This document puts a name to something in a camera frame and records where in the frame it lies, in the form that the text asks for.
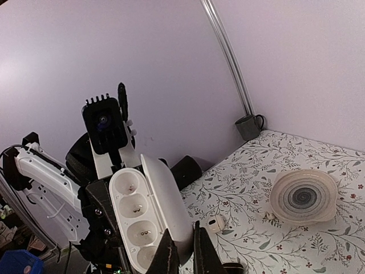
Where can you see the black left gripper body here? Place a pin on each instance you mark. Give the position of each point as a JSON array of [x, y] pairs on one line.
[[103, 245]]

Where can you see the left aluminium frame post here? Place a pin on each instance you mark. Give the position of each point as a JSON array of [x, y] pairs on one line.
[[228, 52]]

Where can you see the white earbud case small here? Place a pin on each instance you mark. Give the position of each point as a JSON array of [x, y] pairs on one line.
[[215, 223]]

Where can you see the blue bin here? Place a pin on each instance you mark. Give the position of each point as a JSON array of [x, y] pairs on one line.
[[21, 261]]

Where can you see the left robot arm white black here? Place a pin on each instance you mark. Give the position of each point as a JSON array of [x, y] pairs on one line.
[[73, 195]]

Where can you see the white oval earbud case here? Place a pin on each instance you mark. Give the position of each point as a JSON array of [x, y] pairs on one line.
[[146, 203]]

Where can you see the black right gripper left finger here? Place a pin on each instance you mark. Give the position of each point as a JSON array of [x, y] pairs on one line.
[[166, 258]]

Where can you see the grey mug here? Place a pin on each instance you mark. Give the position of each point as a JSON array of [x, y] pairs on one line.
[[250, 126]]

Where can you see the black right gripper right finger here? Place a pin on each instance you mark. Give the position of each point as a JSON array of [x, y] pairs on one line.
[[205, 257]]

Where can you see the black open earbud case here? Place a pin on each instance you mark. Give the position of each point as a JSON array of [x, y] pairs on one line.
[[234, 268]]

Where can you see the grey swirl ceramic plate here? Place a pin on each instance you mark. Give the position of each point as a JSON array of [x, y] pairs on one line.
[[304, 197]]

